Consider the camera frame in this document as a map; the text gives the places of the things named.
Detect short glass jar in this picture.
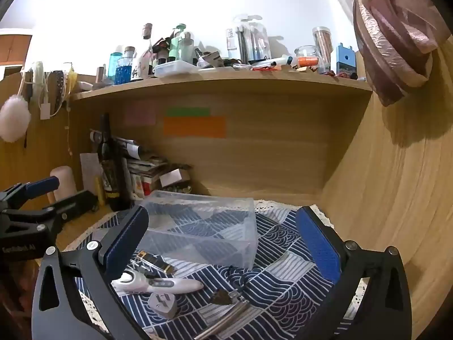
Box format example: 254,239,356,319
294,45,320,69

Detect green pump bottle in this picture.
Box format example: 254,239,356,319
167,23,196,63

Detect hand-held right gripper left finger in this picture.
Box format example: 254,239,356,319
31,205,150,340

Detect tall jar rose sticks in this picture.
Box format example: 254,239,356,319
312,26,334,73

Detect small white box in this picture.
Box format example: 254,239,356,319
159,169,192,189

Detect wooden shelf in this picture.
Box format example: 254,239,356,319
70,73,374,102

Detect green sticky note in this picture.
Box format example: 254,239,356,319
166,108,211,117

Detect blue box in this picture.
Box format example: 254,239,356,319
335,43,357,76

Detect teal capped bottle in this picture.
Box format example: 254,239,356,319
108,45,123,80

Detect white handheld thermometer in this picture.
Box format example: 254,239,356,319
111,269,205,295

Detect clear jar with brushes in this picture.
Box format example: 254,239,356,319
233,15,272,63

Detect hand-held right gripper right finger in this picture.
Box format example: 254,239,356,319
296,205,414,340

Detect yellow tube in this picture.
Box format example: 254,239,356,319
94,176,106,207

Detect pink cylinder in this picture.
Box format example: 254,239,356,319
50,166,77,204

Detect lace hair band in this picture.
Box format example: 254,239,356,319
49,70,66,111

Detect grey plug adapter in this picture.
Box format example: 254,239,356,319
148,292,178,320

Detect white fluffy puff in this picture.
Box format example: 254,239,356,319
0,94,32,143

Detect white rectangular container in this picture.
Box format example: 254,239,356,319
153,60,199,78

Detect pink sticky note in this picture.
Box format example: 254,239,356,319
124,100,156,126

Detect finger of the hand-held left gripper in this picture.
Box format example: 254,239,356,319
0,176,60,210
42,189,100,235

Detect plastic syringe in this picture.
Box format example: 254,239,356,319
252,55,294,69

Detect orange sticky note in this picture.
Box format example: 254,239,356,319
163,116,226,138

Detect stack of books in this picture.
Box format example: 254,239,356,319
125,155,193,201

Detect black gold lighter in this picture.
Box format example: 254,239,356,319
135,251,176,275

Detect clear bottle brown cap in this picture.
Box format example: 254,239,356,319
141,23,154,78

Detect metal tongs tool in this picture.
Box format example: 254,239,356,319
194,288,253,340

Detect small grey bottle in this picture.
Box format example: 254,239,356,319
92,64,114,91

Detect white paper sheet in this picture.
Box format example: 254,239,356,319
79,152,103,189

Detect dark wine bottle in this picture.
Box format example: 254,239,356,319
98,112,129,211

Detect pink fabric hat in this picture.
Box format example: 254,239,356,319
352,0,453,107

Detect brown cabinet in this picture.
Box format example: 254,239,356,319
0,30,33,78

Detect blue patterned bottle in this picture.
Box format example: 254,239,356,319
115,47,134,86

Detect clear plastic storage box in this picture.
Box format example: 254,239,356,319
136,190,260,269

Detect blue white patterned cloth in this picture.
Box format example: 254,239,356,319
64,198,366,340

